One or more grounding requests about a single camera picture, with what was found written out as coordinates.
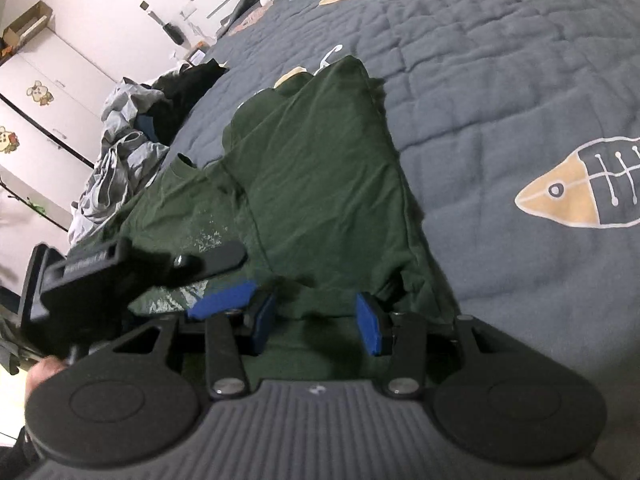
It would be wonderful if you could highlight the grey printed quilt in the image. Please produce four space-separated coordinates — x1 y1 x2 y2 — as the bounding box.
120 0 640 480

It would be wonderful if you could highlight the black garment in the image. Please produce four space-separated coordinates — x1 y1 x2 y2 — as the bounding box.
150 60 229 142

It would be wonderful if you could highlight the black wall-hung object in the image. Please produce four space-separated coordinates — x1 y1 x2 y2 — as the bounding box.
150 10 187 44

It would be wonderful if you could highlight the pile of grey clothes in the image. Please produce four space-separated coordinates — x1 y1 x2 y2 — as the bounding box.
67 80 171 246

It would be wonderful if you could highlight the white wardrobe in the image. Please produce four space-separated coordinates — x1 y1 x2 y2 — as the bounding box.
0 25 119 231

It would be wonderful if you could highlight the open cardboard box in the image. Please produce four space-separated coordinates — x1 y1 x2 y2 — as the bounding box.
2 1 54 47

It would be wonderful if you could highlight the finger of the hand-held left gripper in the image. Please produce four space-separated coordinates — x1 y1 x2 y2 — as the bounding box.
172 240 248 282
185 281 259 322

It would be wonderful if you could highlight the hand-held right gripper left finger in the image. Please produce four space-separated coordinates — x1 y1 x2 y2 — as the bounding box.
112 291 279 402

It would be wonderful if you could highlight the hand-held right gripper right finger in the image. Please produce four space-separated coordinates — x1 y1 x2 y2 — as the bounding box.
355 293 507 402

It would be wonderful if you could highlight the person's left hand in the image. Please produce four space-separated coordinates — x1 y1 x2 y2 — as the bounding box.
25 356 69 392

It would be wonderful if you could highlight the green t-shirt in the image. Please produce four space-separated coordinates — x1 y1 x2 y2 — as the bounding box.
120 55 461 386

